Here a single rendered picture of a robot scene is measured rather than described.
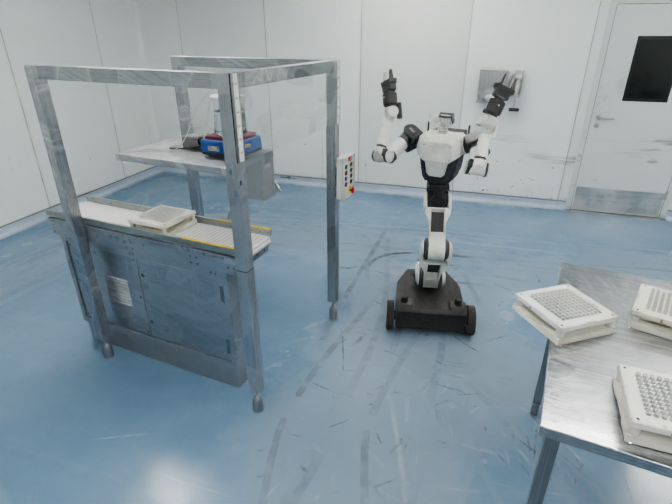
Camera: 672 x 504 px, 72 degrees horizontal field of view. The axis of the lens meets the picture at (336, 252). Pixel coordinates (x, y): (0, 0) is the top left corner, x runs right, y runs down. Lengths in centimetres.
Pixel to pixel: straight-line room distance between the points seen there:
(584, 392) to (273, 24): 532
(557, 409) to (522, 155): 444
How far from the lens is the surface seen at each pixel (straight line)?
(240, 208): 201
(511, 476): 248
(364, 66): 574
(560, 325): 174
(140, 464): 256
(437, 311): 311
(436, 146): 295
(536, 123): 565
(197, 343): 279
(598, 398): 160
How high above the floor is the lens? 184
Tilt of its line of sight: 25 degrees down
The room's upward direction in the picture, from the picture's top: straight up
